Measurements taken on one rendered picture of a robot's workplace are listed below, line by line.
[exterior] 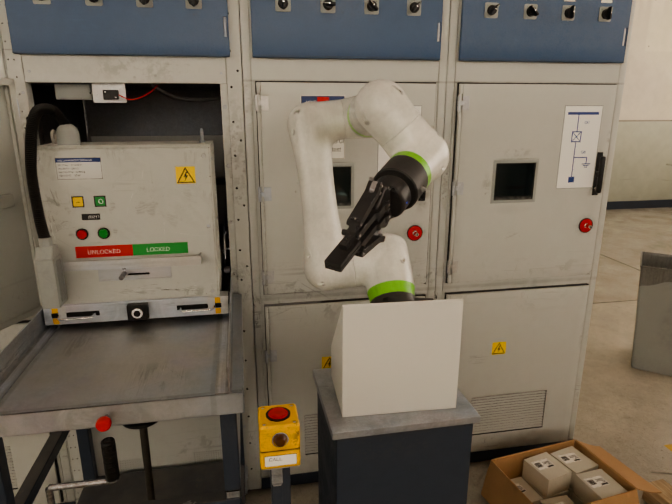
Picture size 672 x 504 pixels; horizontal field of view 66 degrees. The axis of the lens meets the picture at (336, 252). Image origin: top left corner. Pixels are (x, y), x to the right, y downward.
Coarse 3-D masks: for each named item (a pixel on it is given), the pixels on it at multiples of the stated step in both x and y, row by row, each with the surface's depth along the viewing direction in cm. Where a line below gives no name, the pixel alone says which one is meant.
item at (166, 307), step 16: (64, 304) 156; (80, 304) 156; (96, 304) 157; (112, 304) 158; (160, 304) 160; (176, 304) 161; (192, 304) 162; (224, 304) 164; (48, 320) 156; (80, 320) 157; (96, 320) 158; (112, 320) 159
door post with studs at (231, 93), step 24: (240, 72) 168; (240, 96) 170; (240, 120) 172; (240, 144) 174; (240, 168) 176; (240, 192) 178; (240, 216) 180; (240, 240) 183; (240, 264) 185; (240, 288) 187
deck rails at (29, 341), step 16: (32, 320) 148; (224, 320) 164; (16, 336) 137; (32, 336) 147; (48, 336) 152; (224, 336) 152; (0, 352) 128; (16, 352) 137; (32, 352) 142; (224, 352) 142; (0, 368) 128; (16, 368) 134; (224, 368) 134; (0, 384) 126; (224, 384) 126
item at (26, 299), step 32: (0, 96) 156; (0, 128) 157; (0, 160) 158; (0, 192) 158; (0, 224) 159; (32, 224) 167; (0, 256) 160; (0, 288) 161; (32, 288) 173; (0, 320) 162
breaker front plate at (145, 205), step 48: (48, 192) 147; (96, 192) 150; (144, 192) 152; (192, 192) 154; (96, 240) 153; (144, 240) 156; (192, 240) 158; (96, 288) 157; (144, 288) 159; (192, 288) 162
